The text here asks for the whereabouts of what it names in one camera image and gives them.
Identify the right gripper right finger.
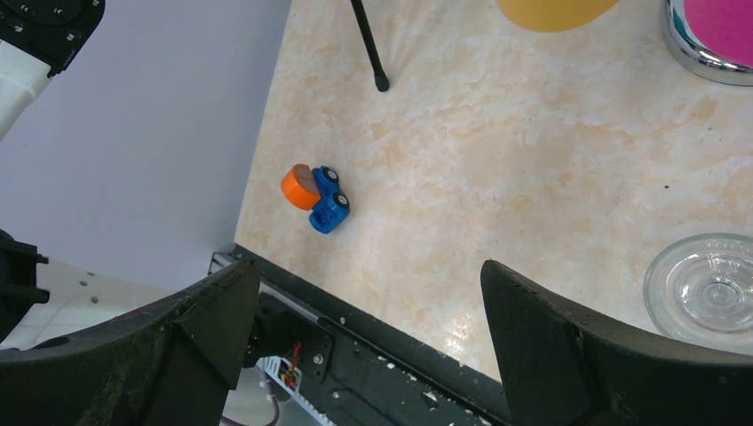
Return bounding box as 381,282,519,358
480,260,752,425

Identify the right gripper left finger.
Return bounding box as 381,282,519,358
1,261,260,425

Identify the small clear tumbler glass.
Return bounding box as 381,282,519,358
643,233,752,355

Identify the orange plastic goblet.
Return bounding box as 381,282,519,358
496,0,618,33

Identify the magenta plastic goblet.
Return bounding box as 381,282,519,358
684,0,752,67

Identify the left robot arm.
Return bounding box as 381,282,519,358
1,0,106,137

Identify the chrome wine glass rack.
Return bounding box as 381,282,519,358
663,0,752,87

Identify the blue orange toy car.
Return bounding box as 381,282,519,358
280,163,351,234

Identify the black music stand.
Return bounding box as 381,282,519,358
350,0,390,92

